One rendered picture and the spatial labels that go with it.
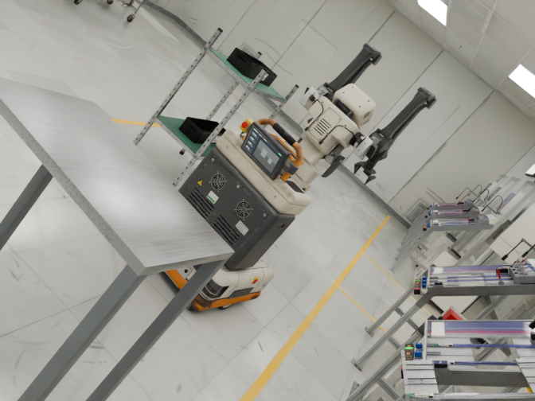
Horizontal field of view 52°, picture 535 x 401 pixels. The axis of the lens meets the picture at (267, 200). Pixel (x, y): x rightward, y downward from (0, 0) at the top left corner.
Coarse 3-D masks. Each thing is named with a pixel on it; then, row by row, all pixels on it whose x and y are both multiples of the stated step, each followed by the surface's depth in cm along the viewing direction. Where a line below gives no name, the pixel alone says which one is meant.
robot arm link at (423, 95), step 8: (424, 88) 307; (416, 96) 303; (424, 96) 301; (432, 96) 305; (408, 104) 304; (416, 104) 302; (400, 112) 304; (408, 112) 303; (392, 120) 305; (400, 120) 303; (384, 128) 306; (392, 128) 304; (384, 136) 310; (384, 144) 303
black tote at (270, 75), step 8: (232, 56) 384; (240, 56) 382; (248, 56) 409; (232, 64) 384; (240, 64) 382; (248, 64) 380; (256, 64) 386; (264, 64) 436; (240, 72) 382; (248, 72) 386; (256, 72) 397; (272, 72) 434; (264, 80) 420; (272, 80) 433
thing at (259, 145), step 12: (252, 132) 270; (264, 132) 265; (252, 144) 272; (264, 144) 267; (276, 144) 262; (252, 156) 274; (264, 156) 269; (276, 156) 264; (288, 156) 261; (264, 168) 271; (276, 168) 266; (288, 168) 266
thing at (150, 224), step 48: (0, 96) 137; (48, 96) 158; (48, 144) 134; (96, 144) 154; (96, 192) 132; (144, 192) 151; (0, 240) 192; (144, 240) 129; (192, 240) 147; (192, 288) 162; (96, 336) 129; (144, 336) 168; (48, 384) 130
